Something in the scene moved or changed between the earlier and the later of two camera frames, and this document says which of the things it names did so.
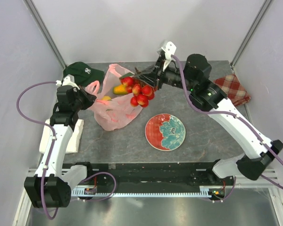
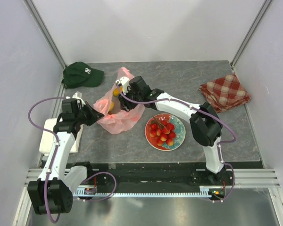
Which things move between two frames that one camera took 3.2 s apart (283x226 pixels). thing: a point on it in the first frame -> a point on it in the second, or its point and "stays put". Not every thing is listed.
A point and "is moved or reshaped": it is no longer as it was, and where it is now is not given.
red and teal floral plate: (165, 132) stays put
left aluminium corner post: (45, 30) stays put
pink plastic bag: (112, 111) is moved or reshaped
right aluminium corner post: (259, 18) stays put
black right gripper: (158, 75) -> (124, 105)
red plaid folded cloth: (234, 91) stays put
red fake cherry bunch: (142, 93) is moved or reshaped
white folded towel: (74, 142) stays put
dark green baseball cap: (84, 75) stays put
